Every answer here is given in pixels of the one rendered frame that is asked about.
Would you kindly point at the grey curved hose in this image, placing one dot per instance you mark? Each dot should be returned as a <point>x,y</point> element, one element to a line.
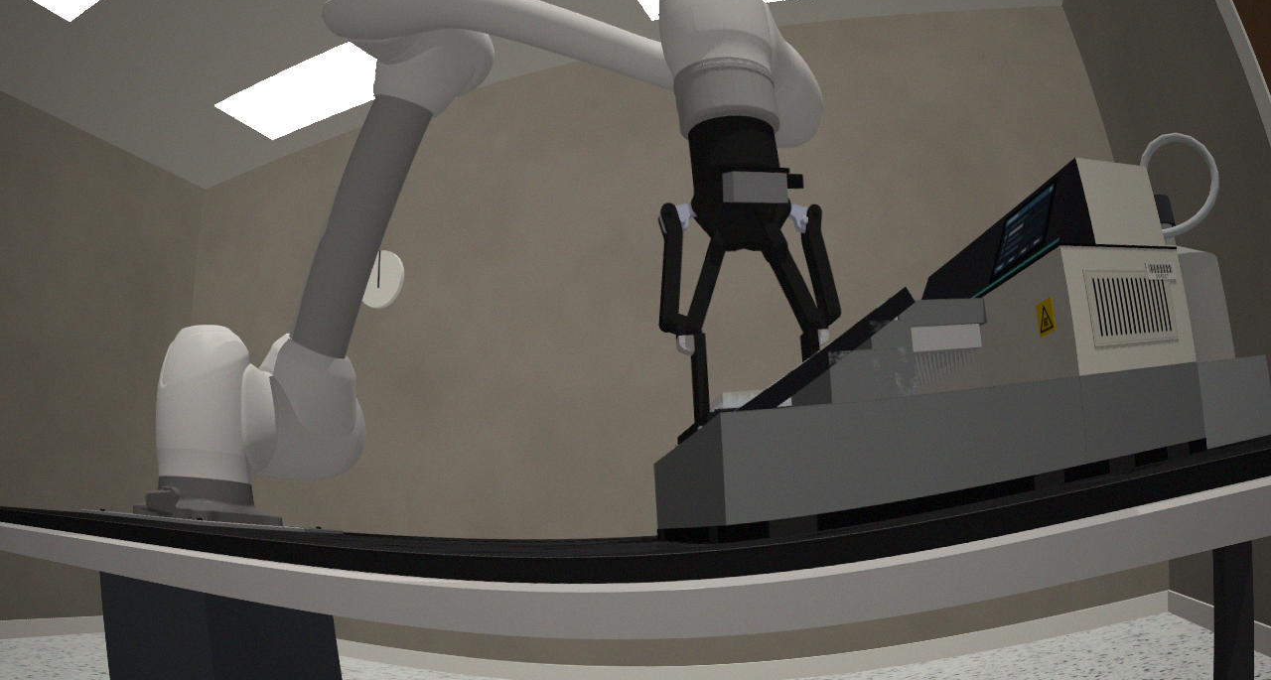
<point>1214,187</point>

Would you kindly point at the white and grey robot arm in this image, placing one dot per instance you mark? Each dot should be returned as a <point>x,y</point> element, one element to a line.
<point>220,417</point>

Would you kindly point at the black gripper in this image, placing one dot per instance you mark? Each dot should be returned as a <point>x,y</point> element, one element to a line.
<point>740,141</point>

